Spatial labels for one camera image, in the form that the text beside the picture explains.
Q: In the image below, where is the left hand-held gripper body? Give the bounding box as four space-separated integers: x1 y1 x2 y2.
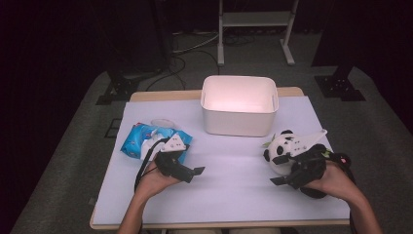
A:
154 132 197 183

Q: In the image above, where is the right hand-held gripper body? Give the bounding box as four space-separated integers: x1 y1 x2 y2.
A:
289 129 329 191

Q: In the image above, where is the panda plush toy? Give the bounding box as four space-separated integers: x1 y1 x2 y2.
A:
262 130 333 200

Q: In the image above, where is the white wet wipe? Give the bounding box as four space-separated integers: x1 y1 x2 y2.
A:
139 136 165 161

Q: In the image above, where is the blue wet wipes pack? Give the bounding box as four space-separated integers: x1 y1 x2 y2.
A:
120 118 194 164

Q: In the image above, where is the white storage box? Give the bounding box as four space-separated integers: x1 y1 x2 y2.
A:
200 75 281 137

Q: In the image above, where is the person's left hand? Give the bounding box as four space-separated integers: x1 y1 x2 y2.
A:
135 161 183 200

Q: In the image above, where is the person's right hand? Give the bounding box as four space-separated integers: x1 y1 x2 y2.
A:
304 161 358 203

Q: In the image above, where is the light wooden table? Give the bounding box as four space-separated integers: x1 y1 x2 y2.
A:
89 86 352 230

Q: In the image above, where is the black square floor hatch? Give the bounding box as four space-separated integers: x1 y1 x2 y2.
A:
104 118 123 139

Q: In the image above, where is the black stand base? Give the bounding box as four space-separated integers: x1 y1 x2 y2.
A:
95 77 140 106
314 64 367 102

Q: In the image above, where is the left hand-held gripper cable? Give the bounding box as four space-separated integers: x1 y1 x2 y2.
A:
133 137 171 193

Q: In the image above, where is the hand-held gripper cable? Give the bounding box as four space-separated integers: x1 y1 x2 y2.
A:
133 137 171 193
330 151 357 187

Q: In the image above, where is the right hand-held gripper cable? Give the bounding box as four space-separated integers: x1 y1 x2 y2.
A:
330 151 357 187

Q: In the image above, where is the black floor cable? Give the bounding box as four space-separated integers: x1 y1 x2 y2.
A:
144 56 188 92
191 49 222 76

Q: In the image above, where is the grey floor cable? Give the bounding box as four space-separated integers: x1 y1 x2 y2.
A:
172 32 222 55

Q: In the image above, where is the bundle of floor cables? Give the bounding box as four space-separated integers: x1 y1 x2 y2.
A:
223 32 257 47

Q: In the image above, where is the white metal stand frame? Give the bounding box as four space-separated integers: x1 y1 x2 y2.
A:
216 0 300 67

